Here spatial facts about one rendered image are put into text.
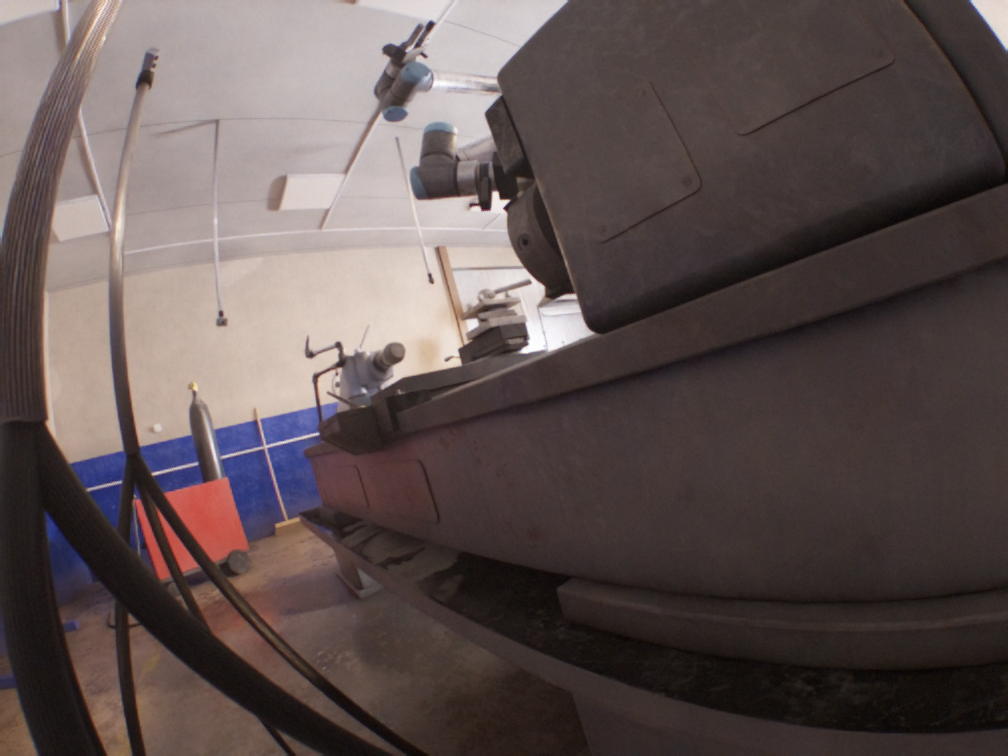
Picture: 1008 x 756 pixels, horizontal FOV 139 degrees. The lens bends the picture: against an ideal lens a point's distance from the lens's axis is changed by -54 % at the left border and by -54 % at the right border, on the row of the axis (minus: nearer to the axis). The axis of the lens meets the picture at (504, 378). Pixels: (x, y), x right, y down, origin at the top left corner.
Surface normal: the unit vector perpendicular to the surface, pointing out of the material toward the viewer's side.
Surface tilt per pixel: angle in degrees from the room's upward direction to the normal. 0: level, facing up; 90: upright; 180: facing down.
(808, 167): 90
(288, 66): 180
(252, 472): 90
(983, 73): 90
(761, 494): 90
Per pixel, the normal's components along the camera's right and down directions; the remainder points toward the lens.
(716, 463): -0.77, 0.18
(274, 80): 0.27, 0.96
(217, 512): 0.81, -0.26
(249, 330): 0.58, -0.21
